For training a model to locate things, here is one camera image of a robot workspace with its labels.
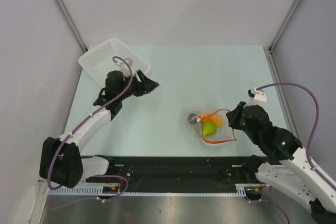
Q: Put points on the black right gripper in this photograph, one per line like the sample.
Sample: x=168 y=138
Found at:
x=232 y=116

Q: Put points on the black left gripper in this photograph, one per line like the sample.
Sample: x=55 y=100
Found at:
x=145 y=86

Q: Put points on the clear zip top bag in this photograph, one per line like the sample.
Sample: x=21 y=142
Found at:
x=224 y=134

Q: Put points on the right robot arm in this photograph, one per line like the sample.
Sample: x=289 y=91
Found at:
x=311 y=187

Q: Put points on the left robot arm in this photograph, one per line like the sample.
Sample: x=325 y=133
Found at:
x=61 y=161

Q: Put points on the orange fake peach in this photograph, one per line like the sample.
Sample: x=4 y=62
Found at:
x=217 y=119

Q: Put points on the light green fake pear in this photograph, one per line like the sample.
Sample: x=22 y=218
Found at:
x=208 y=128

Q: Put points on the dark purple fake fruit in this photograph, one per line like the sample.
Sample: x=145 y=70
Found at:
x=193 y=119

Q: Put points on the white plastic basket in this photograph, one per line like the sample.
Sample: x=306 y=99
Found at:
x=98 y=60

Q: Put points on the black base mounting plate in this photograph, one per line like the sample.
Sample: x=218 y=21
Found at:
x=182 y=175

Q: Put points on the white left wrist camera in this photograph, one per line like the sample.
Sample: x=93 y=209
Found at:
x=124 y=66

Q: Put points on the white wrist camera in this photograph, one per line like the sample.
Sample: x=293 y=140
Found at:
x=124 y=66
x=257 y=97

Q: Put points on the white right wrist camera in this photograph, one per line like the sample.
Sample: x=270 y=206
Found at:
x=257 y=97

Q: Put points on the white slotted cable duct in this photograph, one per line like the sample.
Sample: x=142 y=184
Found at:
x=97 y=190

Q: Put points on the right aluminium corner post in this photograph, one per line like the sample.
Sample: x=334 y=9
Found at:
x=288 y=17

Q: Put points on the aluminium corner post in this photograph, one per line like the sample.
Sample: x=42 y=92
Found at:
x=70 y=24
x=288 y=17

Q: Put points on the left aluminium corner post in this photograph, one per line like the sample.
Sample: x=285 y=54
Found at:
x=70 y=24

